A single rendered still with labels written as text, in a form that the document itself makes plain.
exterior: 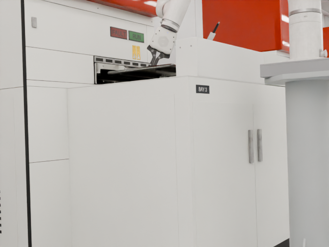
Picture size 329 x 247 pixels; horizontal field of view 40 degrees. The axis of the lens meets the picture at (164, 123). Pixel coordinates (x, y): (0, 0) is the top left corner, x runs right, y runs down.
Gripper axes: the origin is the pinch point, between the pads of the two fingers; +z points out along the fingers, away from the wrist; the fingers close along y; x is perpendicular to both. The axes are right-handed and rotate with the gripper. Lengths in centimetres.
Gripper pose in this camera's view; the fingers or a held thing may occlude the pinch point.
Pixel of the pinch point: (153, 62)
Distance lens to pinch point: 199.6
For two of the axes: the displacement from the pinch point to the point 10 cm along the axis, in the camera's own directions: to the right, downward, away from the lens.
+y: 9.1, 3.9, 1.1
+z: -3.9, 9.2, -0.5
